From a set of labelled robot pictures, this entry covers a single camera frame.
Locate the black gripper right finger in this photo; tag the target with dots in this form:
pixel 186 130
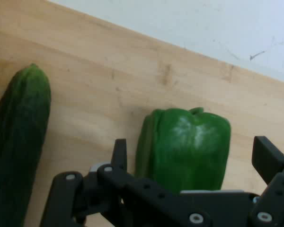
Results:
pixel 277 196

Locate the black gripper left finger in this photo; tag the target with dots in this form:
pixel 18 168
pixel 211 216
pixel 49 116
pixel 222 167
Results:
pixel 137 189

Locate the green bell pepper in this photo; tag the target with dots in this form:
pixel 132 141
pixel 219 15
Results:
pixel 189 151

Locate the wooden cutting board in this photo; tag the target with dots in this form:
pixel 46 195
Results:
pixel 120 82

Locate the dark green cucumber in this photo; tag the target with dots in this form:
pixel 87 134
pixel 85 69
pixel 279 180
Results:
pixel 19 142

